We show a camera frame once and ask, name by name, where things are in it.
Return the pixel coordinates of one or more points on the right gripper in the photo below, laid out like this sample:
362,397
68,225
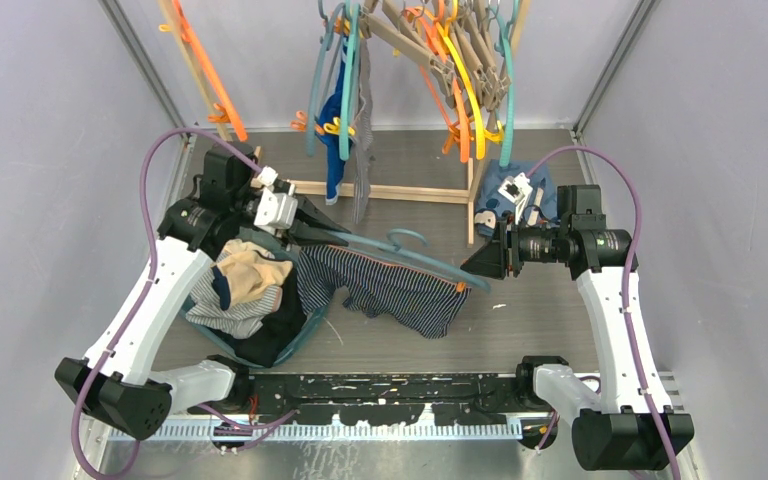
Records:
490,259

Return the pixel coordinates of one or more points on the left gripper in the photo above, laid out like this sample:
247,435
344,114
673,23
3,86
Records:
310,226

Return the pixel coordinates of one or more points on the striped navy shorts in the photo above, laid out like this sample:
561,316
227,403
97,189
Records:
420,301

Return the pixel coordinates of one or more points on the beige underwear with navy trim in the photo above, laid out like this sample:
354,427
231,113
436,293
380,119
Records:
245,276

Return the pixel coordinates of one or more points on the slate blue clip hanger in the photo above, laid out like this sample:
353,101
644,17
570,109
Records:
393,249

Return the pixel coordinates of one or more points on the orange plastic clip hanger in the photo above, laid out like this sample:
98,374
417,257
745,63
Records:
220,110

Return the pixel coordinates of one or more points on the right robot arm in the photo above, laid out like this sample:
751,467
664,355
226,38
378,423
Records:
630,422

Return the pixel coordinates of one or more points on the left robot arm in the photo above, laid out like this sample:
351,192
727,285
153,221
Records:
113,382

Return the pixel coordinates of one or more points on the yellow hanging hanger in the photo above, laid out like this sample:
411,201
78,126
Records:
473,35

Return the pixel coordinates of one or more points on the right teal hanger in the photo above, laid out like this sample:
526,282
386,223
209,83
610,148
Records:
505,45

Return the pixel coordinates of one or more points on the orange hanging hanger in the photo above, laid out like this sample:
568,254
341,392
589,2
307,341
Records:
446,78

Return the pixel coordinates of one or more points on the teal laundry basket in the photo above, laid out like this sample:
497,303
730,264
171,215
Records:
314,318

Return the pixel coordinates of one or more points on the beige garment in basket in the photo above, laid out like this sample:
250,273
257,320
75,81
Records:
236,246

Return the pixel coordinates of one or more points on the blue patterned cloth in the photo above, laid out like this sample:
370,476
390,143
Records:
491,205

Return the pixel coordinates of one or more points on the black garment in basket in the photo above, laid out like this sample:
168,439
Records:
265,348

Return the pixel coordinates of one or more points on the grey striped garment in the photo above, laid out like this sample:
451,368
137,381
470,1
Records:
241,321

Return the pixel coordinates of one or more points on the beige wooden hangers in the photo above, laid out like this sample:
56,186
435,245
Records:
380,18

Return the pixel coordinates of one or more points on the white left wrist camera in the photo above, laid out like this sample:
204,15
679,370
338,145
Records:
277,205

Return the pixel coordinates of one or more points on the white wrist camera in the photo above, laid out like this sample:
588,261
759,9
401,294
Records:
517,189
277,205

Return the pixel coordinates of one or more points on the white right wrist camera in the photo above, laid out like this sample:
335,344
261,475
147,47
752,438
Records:
517,189

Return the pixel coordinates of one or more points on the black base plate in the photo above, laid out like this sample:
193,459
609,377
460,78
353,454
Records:
453,399

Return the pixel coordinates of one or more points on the white slotted cable duct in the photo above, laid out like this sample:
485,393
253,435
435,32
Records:
212,430

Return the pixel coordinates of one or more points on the wooden hanger rack frame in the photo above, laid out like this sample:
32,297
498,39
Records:
475,168

